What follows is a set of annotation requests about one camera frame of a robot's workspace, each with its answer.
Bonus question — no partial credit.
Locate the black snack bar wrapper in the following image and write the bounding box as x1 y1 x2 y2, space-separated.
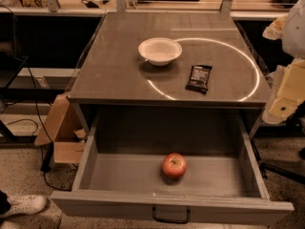
185 65 213 94

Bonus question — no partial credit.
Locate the grey counter cabinet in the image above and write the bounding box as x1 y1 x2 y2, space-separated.
69 12 271 129

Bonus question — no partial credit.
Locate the white bowl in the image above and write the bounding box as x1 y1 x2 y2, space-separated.
138 37 182 66

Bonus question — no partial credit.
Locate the white sneaker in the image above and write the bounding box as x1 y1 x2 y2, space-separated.
0 195 48 219

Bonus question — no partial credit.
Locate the red apple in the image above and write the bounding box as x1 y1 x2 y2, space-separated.
162 153 187 179

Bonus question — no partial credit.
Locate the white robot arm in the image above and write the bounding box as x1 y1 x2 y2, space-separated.
262 0 305 124

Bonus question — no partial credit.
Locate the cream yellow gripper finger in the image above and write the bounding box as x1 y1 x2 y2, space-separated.
262 59 305 124

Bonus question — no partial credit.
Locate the brown cardboard box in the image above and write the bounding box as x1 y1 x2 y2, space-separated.
34 94 87 164

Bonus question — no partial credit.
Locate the grey open drawer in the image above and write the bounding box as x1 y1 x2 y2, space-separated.
51 106 294 225

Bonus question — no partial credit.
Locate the black floor cable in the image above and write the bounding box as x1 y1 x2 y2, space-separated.
0 3 75 192

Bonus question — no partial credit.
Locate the black drawer handle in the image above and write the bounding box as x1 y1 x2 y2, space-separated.
152 205 191 224

